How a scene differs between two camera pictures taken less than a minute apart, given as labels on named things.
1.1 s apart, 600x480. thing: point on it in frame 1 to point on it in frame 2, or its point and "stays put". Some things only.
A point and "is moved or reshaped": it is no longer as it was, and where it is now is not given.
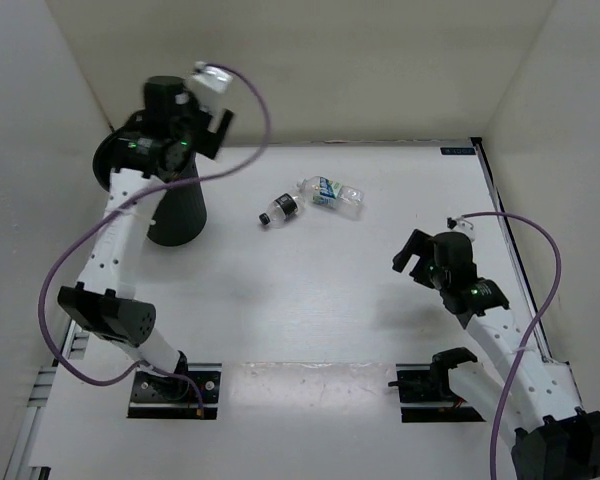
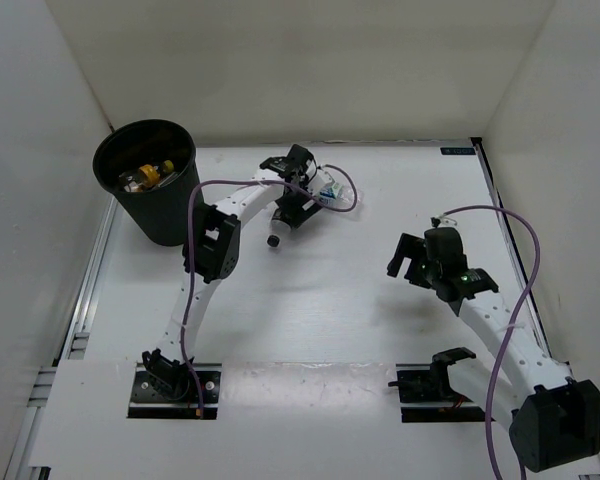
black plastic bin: x=180 y=214 stays put
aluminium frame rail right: x=515 y=266 stays put
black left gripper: x=210 y=144 to x=296 y=214
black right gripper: x=416 y=244 stays put
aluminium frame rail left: x=73 y=346 stays put
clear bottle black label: x=282 y=208 is moved or reshaped
